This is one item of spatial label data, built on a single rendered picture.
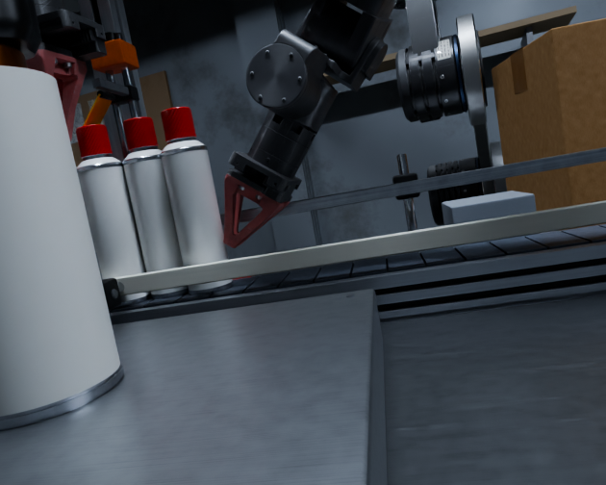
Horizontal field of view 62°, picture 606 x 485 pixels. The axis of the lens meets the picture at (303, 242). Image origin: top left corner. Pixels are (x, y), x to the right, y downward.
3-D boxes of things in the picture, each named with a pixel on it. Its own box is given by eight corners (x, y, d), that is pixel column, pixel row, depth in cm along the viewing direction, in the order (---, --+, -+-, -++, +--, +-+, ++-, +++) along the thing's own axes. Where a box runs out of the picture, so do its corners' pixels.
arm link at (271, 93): (391, 49, 53) (324, 11, 55) (376, 6, 42) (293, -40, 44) (329, 147, 56) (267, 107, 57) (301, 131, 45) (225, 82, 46)
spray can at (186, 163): (185, 298, 55) (145, 110, 53) (192, 289, 60) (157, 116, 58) (232, 290, 56) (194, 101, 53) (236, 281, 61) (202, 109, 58)
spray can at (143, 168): (141, 300, 59) (103, 123, 56) (171, 289, 63) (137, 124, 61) (176, 297, 56) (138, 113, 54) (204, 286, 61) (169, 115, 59)
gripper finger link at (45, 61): (64, 136, 43) (35, 23, 42) (-7, 152, 45) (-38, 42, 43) (106, 138, 50) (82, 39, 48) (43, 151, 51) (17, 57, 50)
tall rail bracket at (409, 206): (412, 295, 59) (390, 155, 57) (408, 282, 66) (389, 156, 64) (441, 292, 58) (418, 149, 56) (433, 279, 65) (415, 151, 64)
